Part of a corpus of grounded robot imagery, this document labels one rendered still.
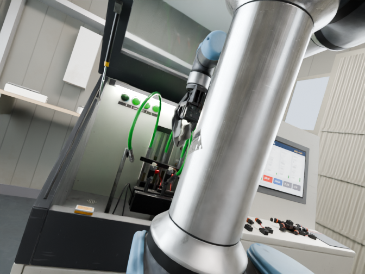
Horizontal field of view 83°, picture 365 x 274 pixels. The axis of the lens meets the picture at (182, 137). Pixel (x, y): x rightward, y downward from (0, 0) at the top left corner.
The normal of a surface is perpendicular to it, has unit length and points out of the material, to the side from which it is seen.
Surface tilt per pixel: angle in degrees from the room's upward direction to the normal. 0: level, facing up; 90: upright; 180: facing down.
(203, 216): 94
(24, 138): 90
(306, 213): 76
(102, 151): 90
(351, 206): 90
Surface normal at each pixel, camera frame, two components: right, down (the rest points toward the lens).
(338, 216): -0.85, -0.29
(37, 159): 0.42, 0.11
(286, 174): 0.38, -0.15
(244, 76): -0.36, -0.07
